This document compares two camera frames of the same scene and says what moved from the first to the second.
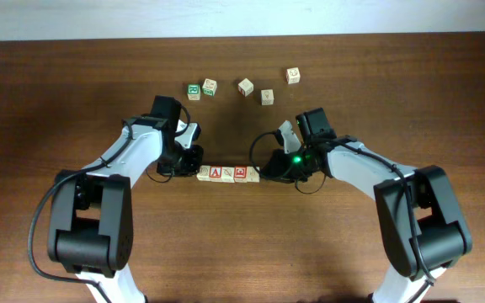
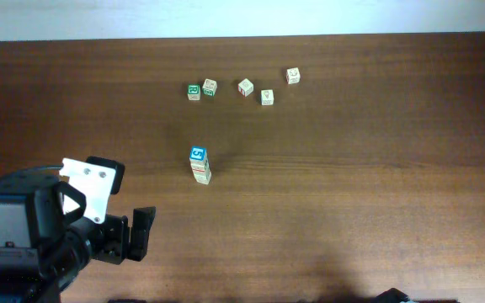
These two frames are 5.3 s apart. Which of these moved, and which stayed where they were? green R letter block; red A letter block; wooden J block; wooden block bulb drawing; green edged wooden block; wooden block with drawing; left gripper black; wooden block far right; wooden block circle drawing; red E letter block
Moved: wooden J block; red A letter block; left gripper black; red E letter block
Stayed: wooden block circle drawing; green R letter block; wooden block with drawing; green edged wooden block; wooden block bulb drawing; wooden block far right
